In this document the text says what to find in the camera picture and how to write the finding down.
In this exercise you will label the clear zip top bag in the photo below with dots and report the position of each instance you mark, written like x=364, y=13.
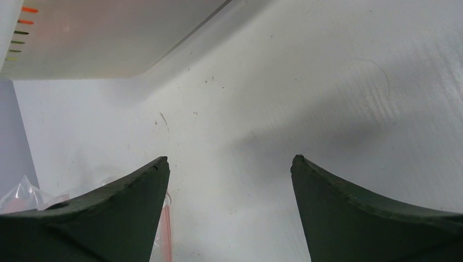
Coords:
x=25, y=196

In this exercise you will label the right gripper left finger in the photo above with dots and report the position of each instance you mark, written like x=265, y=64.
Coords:
x=115, y=222

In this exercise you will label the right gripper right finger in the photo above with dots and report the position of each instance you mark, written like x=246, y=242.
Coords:
x=343, y=221

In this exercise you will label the white plastic basket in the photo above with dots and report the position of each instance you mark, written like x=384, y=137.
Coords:
x=69, y=40

